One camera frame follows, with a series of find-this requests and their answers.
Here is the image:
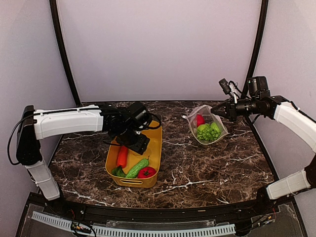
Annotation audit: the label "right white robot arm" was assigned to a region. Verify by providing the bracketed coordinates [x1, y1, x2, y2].
[211, 95, 316, 214]

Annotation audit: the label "red toy apple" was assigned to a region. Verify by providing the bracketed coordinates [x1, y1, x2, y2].
[196, 114, 205, 127]

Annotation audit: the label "green toy grapes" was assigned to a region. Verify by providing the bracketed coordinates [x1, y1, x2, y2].
[197, 124, 220, 142]

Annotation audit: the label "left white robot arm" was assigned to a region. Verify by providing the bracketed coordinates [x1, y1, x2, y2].
[10, 102, 153, 215]

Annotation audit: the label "left black frame post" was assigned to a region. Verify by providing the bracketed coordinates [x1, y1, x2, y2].
[49, 0, 81, 106]

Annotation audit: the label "green toy cabbage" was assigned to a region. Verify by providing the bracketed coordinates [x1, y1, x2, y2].
[210, 122, 222, 135]

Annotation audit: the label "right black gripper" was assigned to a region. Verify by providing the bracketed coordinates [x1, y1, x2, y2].
[211, 96, 260, 121]

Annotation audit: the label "clear zip top bag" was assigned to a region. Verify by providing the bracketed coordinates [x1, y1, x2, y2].
[182, 105, 229, 145]

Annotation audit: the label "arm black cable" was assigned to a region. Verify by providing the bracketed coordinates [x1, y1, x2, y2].
[138, 113, 162, 130]
[227, 80, 247, 99]

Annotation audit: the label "right black frame post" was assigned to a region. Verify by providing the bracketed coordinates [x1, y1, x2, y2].
[241, 0, 269, 99]

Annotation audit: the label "black frame post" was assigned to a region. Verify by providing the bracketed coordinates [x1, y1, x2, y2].
[241, 0, 269, 99]
[49, 0, 81, 106]

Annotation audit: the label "yellow plastic basket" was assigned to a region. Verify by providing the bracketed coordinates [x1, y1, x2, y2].
[105, 127, 162, 188]

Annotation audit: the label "green toy lettuce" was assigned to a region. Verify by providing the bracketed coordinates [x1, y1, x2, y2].
[197, 124, 210, 133]

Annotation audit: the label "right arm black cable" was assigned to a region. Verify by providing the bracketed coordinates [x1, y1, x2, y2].
[227, 80, 247, 99]

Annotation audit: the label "white slotted cable duct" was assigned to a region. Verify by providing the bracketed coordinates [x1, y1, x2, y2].
[32, 211, 236, 237]

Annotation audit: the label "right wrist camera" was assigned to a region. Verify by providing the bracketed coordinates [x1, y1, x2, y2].
[247, 76, 271, 100]

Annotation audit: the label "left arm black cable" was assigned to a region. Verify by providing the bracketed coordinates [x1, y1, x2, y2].
[138, 113, 162, 130]

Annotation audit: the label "green toy cucumber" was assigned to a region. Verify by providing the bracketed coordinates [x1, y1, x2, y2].
[125, 158, 149, 179]

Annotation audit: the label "red toy tomato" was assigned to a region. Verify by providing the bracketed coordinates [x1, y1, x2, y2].
[137, 166, 157, 179]

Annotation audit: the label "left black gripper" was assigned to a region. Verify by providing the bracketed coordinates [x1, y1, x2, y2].
[113, 123, 150, 154]

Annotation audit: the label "orange toy carrot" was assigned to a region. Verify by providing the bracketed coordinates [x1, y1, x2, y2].
[117, 146, 128, 168]

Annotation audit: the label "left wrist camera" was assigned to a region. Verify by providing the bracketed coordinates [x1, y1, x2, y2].
[127, 102, 152, 126]

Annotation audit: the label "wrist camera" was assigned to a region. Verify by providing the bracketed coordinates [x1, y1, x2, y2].
[127, 102, 152, 126]
[247, 76, 271, 100]

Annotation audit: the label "black front rail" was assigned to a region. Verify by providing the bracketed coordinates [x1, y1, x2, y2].
[41, 190, 294, 223]

